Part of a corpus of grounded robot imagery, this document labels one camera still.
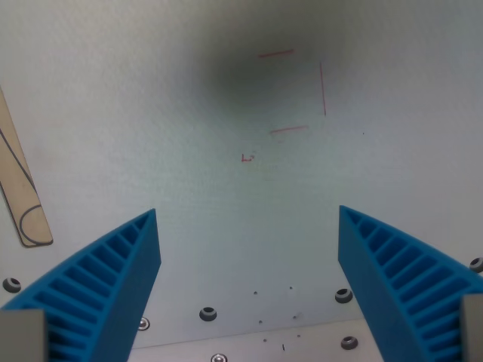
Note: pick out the wooden board with black lines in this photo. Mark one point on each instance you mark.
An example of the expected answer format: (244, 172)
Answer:
(19, 181)

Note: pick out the shiny silver screw head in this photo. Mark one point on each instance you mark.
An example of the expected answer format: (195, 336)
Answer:
(143, 323)
(219, 357)

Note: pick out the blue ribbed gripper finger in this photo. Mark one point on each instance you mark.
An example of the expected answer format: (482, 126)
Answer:
(94, 286)
(407, 286)

